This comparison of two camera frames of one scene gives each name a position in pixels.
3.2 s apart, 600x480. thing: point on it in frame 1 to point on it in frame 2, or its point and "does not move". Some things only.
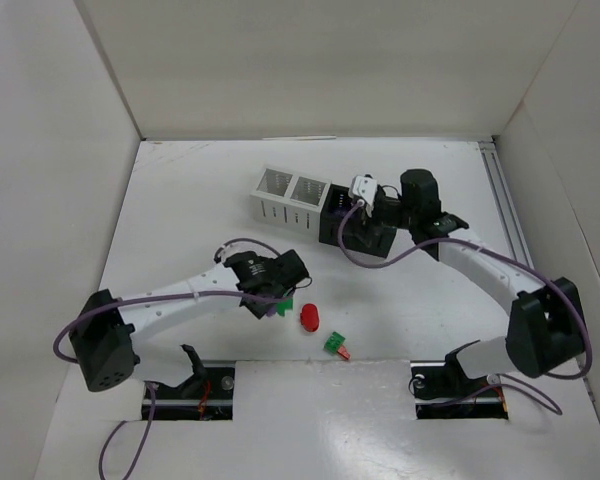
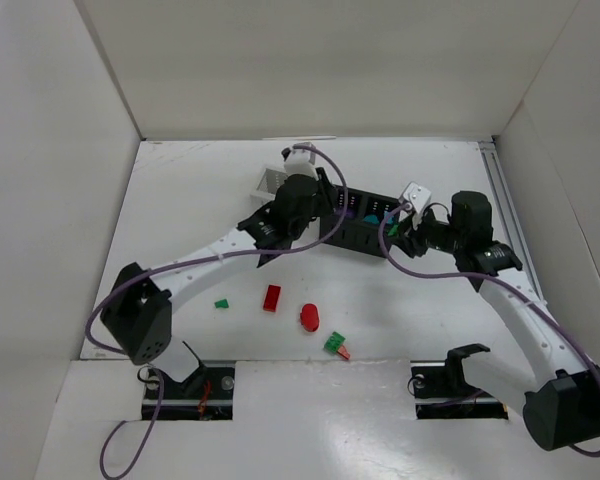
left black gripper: (268, 298) to (323, 185)
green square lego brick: (333, 342) does not move
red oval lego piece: (309, 317) does not move
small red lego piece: (344, 352) does not move
